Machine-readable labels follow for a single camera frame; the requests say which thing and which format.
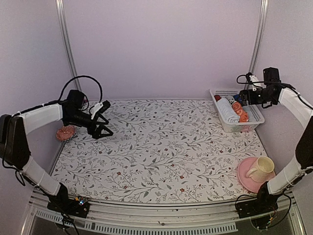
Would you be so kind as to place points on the right aluminium frame post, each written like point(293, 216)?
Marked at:
point(259, 34)

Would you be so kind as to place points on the left aluminium frame post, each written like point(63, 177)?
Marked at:
point(65, 36)

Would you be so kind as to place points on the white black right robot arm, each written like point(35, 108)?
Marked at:
point(272, 91)

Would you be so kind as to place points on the orange patterned towel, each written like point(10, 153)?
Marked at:
point(238, 109)

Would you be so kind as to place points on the white perforated plastic basket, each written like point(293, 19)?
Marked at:
point(254, 114)

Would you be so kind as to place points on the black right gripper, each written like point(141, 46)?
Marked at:
point(252, 101)

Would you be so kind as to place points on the dark red rolled towel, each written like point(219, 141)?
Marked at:
point(217, 97)

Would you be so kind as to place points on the floral table cover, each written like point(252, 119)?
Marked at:
point(161, 151)

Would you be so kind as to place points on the pink saucer plate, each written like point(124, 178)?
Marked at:
point(248, 183)

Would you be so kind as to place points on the dark blue rolled towel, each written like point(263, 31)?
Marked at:
point(238, 99)

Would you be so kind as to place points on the panda print rolled towel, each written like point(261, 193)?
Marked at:
point(230, 99)

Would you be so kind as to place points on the light blue terry towel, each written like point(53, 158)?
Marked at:
point(227, 111)

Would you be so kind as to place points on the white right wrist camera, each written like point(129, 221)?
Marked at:
point(253, 81)

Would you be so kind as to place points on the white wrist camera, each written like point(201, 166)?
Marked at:
point(98, 109)
point(253, 81)

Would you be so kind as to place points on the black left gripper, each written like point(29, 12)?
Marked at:
point(96, 133)

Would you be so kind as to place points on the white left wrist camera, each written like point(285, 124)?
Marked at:
point(98, 109)

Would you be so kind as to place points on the aluminium frame post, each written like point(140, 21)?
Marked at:
point(65, 36)
point(259, 34)

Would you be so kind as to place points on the cream ceramic mug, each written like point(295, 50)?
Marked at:
point(261, 169)

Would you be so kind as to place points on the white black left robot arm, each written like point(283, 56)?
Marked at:
point(15, 149)

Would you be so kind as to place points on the aluminium front rail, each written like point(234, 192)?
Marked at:
point(207, 218)

